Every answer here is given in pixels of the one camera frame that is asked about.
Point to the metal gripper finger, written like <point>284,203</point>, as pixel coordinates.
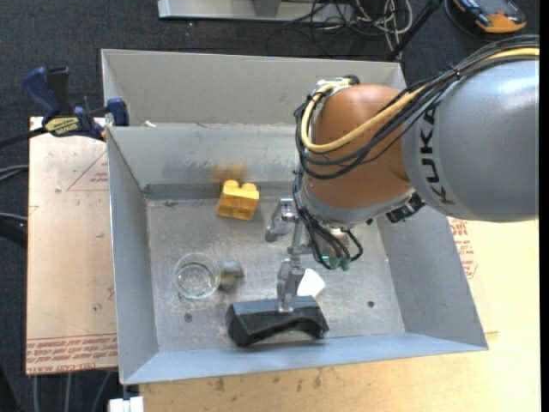
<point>287,286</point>
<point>284,218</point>

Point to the white triangular piece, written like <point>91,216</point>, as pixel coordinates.
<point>311,285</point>

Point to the black curved block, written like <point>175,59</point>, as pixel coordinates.
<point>274,322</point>

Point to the yellow toy brick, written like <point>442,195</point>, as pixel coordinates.
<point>238,200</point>

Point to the clear glass bowl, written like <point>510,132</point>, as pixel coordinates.
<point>197,277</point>

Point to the grey metal bin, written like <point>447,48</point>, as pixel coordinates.
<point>193,316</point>

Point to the brown cardboard board, red print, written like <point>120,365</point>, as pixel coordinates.
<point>68,251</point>

